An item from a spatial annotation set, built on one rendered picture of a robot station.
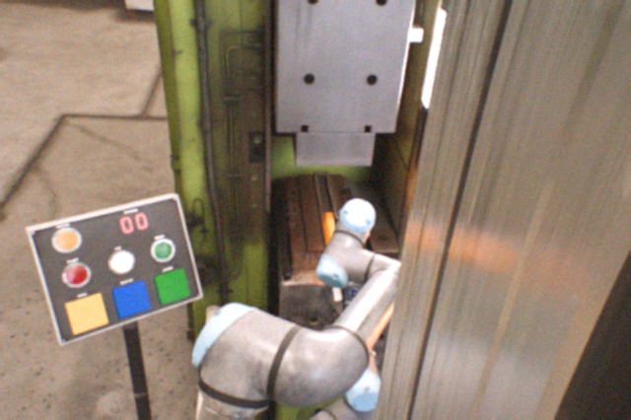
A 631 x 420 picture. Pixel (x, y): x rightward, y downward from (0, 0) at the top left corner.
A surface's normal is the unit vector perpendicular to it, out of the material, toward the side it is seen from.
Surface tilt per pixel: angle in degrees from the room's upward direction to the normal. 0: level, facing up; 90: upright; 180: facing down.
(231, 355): 52
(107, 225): 60
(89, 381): 0
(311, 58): 90
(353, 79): 90
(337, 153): 90
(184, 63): 90
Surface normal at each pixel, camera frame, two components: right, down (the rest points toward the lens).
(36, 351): 0.05, -0.82
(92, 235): 0.47, 0.04
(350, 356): 0.66, -0.36
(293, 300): 0.09, 0.57
